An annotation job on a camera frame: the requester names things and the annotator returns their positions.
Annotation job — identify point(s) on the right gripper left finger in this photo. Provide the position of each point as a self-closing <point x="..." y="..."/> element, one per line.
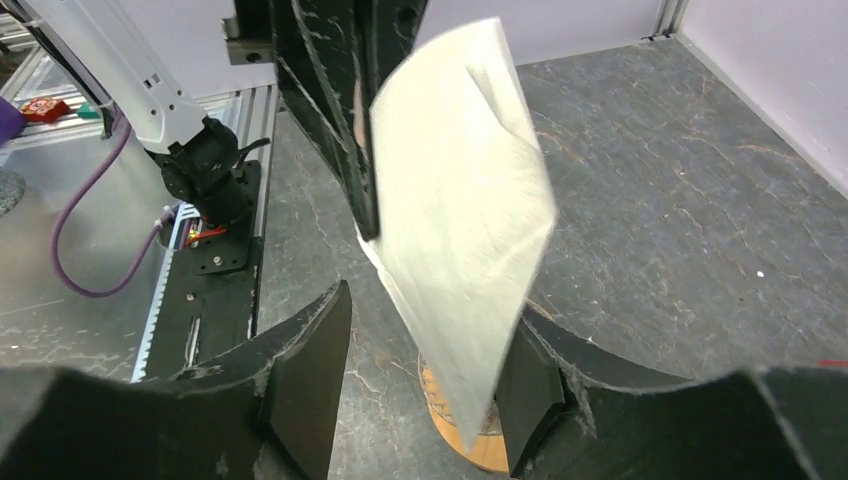
<point x="266" y="409"/>

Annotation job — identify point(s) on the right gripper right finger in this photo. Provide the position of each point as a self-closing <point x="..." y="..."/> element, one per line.
<point x="571" y="410"/>

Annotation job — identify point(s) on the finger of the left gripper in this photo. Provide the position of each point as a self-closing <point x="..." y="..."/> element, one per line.
<point x="389" y="29"/>
<point x="318" y="49"/>

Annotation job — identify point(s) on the white paper coffee filter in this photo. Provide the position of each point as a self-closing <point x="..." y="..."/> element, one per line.
<point x="465" y="205"/>

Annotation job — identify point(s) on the clear glass dripper cone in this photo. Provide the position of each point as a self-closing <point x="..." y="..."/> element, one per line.
<point x="438" y="402"/>

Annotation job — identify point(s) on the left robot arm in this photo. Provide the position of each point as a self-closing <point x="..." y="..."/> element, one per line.
<point x="109" y="46"/>

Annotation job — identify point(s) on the white toothed cable rail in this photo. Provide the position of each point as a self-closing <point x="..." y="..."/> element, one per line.
<point x="184" y="213"/>

